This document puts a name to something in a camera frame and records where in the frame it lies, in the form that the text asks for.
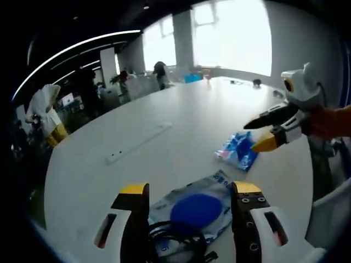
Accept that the long ceiling light strip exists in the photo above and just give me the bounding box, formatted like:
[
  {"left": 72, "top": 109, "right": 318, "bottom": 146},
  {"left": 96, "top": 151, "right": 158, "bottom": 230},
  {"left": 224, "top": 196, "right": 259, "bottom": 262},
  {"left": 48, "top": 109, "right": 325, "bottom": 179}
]
[{"left": 12, "top": 29, "right": 142, "bottom": 102}]

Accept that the blue tissue pack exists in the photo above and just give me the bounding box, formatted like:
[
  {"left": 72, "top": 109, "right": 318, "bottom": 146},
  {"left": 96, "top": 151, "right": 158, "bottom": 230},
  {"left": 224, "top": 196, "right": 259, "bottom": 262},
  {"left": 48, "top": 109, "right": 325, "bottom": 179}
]
[{"left": 213, "top": 130, "right": 260, "bottom": 173}]

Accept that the black cable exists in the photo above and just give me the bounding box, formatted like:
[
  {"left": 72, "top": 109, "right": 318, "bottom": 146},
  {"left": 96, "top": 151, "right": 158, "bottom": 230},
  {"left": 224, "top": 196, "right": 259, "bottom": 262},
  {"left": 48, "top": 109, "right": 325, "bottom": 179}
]
[{"left": 148, "top": 221, "right": 219, "bottom": 263}]

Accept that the blue box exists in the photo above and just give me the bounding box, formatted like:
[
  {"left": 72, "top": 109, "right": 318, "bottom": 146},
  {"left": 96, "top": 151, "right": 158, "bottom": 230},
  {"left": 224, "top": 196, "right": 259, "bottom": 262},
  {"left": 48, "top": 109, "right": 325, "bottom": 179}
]
[{"left": 183, "top": 73, "right": 204, "bottom": 83}]

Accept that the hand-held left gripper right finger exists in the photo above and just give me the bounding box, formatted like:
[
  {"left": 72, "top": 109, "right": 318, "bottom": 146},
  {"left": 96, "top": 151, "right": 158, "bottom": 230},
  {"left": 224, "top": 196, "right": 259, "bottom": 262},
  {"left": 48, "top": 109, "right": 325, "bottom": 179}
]
[{"left": 231, "top": 180, "right": 327, "bottom": 263}]

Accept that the person's right hand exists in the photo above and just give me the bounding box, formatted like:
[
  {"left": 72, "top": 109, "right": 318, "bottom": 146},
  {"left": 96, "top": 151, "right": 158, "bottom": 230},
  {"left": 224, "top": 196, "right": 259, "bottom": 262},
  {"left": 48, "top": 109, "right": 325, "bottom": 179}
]
[{"left": 301, "top": 105, "right": 337, "bottom": 137}]

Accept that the clear bag with blue sponge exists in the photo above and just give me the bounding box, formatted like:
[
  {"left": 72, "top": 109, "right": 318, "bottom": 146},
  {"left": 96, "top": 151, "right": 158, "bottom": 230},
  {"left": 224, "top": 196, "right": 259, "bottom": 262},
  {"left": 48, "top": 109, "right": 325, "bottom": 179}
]
[{"left": 148, "top": 169, "right": 234, "bottom": 247}]

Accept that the white table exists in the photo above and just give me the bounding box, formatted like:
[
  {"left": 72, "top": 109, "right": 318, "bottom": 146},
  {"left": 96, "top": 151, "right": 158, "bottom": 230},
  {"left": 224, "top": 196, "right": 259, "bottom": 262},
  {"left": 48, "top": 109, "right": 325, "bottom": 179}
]
[{"left": 43, "top": 76, "right": 315, "bottom": 249}]

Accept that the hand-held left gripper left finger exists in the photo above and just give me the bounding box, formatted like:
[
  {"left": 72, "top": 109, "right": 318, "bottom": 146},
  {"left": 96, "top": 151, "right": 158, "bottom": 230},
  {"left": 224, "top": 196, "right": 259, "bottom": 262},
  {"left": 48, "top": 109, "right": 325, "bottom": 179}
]
[{"left": 79, "top": 181, "right": 160, "bottom": 263}]

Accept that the white power strip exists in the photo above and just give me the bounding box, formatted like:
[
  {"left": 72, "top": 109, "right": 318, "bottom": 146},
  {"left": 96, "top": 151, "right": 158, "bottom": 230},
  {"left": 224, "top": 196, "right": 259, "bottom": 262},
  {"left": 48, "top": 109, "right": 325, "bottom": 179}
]
[{"left": 106, "top": 122, "right": 173, "bottom": 166}]

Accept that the grey mesh chair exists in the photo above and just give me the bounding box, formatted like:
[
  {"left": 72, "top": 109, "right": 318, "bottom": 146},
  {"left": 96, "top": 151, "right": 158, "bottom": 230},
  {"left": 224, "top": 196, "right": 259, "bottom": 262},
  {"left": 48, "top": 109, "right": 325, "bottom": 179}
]
[{"left": 305, "top": 177, "right": 351, "bottom": 251}]

